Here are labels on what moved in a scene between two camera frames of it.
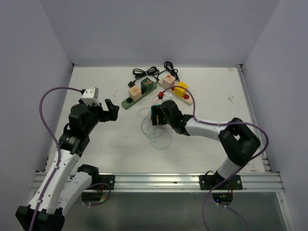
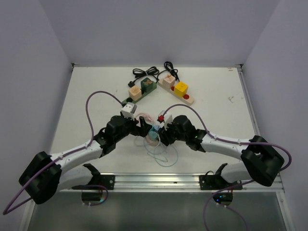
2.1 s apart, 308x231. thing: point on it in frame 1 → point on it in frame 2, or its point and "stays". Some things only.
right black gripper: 156,111 → 164,134
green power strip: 128,102 stays
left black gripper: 111,114 → 145,126
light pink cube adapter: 168,81 stays
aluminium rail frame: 176,182 stays
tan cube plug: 134,93 stays
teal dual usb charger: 155,104 → 153,134
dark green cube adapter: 146,85 stays
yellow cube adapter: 179,92 stays
